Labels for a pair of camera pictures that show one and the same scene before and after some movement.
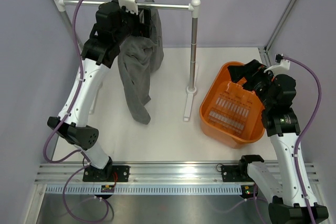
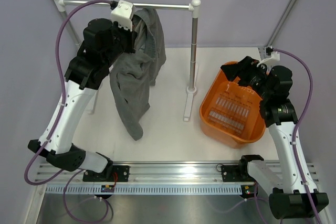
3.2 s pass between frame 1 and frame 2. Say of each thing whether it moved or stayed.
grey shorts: moved
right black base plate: stayed
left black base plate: stayed
